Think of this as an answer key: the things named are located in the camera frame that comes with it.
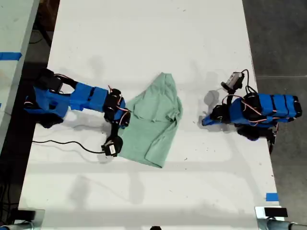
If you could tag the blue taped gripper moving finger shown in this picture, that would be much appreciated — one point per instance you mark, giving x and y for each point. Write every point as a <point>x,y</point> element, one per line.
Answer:
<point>209,123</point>
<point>124,119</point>

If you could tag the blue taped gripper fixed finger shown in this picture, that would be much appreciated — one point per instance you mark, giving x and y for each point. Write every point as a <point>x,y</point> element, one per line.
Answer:
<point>121,105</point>
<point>207,118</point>

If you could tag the pale green T-shirt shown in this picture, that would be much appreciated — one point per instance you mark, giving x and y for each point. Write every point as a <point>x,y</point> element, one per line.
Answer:
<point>151,119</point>

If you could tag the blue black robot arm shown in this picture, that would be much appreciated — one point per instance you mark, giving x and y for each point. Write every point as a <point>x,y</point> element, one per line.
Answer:
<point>271,107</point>
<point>79,98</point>

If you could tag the small blue tape square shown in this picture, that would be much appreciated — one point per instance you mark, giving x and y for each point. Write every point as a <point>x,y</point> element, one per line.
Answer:
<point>272,197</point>

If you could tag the small black round object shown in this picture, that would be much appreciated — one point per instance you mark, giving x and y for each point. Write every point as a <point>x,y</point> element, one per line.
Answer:
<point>155,228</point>

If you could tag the long blue tape strip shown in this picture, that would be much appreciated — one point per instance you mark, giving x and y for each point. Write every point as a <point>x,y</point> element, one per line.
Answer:
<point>9,56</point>

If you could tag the white side table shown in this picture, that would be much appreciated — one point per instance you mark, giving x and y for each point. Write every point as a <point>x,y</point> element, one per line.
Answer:
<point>12,48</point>

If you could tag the short black camera stalk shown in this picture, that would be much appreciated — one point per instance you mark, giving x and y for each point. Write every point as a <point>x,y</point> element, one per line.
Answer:
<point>229,95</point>
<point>114,130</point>

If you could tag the black camera box with label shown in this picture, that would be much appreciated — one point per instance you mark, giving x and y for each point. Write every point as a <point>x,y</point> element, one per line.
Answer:
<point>112,147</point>

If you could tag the grey black camera box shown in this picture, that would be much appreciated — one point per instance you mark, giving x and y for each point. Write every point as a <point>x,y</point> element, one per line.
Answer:
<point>233,80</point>

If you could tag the metal bracket with black box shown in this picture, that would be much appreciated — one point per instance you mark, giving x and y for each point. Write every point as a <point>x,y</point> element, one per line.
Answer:
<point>273,215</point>
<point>30,215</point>

